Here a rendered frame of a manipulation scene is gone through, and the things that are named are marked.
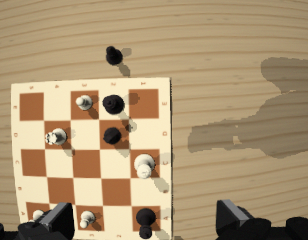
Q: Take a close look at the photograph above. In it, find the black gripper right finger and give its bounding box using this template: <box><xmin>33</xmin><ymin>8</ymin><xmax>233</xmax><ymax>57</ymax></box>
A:
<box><xmin>215</xmin><ymin>199</ymin><xmax>308</xmax><ymax>240</ymax></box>

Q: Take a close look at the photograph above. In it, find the brown and cream chessboard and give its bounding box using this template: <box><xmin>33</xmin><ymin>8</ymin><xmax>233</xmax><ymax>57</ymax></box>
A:
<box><xmin>11</xmin><ymin>78</ymin><xmax>171</xmax><ymax>240</ymax></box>

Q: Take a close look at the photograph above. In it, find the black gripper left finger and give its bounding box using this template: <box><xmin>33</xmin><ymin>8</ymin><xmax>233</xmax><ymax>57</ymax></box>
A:
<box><xmin>0</xmin><ymin>202</ymin><xmax>75</xmax><ymax>240</ymax></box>

